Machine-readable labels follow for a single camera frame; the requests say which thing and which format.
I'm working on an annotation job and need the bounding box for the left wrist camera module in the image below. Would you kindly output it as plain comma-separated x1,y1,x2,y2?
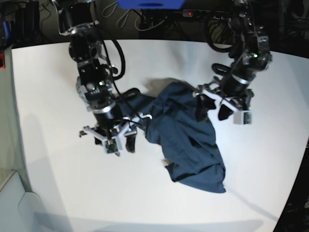
233,110,252,125

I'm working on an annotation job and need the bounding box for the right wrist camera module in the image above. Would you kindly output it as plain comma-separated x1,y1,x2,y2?
102,139,122,157

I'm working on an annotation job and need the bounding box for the blue box at top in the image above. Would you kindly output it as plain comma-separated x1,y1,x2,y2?
116,0,185,9

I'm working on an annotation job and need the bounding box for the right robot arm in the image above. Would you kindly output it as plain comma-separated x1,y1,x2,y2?
51,0,152,156

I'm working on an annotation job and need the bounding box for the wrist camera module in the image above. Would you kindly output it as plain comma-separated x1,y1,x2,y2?
233,110,252,125
102,139,122,157

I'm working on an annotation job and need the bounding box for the red object at left edge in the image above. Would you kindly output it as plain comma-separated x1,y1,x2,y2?
0,52,5,70

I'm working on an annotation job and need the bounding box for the black power strip red switch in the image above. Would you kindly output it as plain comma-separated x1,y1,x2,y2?
182,9,228,20

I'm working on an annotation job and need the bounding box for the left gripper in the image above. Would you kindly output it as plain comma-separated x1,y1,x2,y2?
193,77,254,122

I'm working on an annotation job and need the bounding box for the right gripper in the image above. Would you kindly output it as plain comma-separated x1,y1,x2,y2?
79,113,152,153

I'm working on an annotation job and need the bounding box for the dark blue t-shirt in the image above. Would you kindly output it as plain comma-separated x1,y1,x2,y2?
120,81,226,193

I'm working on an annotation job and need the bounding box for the grey bin at left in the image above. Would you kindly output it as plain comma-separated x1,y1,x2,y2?
0,172,47,232

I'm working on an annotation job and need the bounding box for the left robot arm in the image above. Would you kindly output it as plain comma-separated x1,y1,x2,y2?
193,0,272,125

